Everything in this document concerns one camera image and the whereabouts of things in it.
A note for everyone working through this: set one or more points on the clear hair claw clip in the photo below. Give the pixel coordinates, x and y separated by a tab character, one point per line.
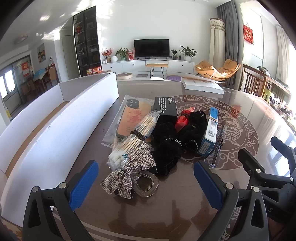
148	183

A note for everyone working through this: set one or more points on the red gift box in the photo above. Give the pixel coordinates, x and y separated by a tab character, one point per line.
131	55

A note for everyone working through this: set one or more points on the large water bottle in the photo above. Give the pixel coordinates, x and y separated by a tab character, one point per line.
52	61

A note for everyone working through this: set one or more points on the light brown dining chair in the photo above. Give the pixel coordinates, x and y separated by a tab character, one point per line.
53	75

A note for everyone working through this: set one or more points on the large white cardboard box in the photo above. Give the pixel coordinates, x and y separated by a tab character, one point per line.
69	120

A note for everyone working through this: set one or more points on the orange snack boxes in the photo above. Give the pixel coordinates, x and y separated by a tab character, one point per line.
94	70

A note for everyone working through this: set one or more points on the black velvet cloth bundle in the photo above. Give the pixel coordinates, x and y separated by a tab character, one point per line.
166	148

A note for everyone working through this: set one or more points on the red plastic packet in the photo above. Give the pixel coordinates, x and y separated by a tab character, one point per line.
182	120

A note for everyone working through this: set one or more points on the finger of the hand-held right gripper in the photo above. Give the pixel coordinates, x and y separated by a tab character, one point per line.
285	150
251	162

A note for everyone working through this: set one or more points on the leafy plant in white pot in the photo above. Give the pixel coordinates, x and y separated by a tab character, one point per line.
187	54

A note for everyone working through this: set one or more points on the blue and white carton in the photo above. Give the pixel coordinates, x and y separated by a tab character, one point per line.
209	132

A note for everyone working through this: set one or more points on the orange lounge chair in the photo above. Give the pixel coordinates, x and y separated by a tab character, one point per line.
227	67

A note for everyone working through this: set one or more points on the black carton with white print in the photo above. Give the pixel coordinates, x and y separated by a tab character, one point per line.
165	107

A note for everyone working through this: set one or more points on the red flowers in vase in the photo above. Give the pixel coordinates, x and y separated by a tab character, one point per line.
107	54

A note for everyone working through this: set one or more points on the grey curtain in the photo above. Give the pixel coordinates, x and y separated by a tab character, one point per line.
231	34

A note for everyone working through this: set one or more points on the small potted plant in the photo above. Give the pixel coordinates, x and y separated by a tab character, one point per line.
174	53

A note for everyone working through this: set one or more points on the round white vase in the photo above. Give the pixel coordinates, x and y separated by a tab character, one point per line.
114	59

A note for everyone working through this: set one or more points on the white TV cabinet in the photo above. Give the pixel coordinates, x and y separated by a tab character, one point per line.
134	66

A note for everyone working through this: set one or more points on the black television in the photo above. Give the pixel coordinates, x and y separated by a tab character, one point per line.
151	47

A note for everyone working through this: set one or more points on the orange phone case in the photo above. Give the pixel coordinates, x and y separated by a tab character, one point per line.
130	118

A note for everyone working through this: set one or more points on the round ceiling light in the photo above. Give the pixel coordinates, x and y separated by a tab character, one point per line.
21	39

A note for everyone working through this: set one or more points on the fabric covered standing air conditioner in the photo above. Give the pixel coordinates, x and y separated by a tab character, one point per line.
217	41

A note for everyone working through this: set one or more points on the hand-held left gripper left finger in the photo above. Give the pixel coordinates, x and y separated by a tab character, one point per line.
84	185

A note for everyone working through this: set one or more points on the rhinestone bow hair clip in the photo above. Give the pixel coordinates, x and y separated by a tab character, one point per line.
136	160

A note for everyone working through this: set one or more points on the cotton swab bundle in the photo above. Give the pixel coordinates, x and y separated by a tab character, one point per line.
136	136

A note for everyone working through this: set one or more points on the framed wall painting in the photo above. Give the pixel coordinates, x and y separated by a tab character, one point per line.
41	52

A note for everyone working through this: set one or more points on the purple round mat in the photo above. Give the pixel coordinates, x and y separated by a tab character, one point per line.
173	78

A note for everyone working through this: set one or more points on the white sheer curtain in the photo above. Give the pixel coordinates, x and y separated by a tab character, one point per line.
285	48

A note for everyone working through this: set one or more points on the dark wooden chair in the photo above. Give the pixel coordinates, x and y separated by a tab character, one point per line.
254	81

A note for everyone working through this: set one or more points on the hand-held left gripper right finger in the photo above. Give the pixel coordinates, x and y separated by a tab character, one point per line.
208	185

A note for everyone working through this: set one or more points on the red wall hanging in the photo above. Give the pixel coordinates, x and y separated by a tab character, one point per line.
248	34

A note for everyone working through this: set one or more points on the red poster on glass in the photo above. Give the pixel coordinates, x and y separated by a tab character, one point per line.
26	69

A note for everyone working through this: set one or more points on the bushy green potted plant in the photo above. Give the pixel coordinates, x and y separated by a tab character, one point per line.
121	53

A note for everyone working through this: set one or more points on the flat white box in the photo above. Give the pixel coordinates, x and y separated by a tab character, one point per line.
201	84

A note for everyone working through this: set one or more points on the wooden stool with hairpin legs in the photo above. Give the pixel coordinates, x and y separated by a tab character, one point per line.
156	65

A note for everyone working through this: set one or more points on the dark glass display cabinet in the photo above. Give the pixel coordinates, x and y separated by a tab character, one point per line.
86	39

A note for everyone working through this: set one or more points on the wooden dining table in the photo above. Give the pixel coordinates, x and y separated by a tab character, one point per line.
39	75

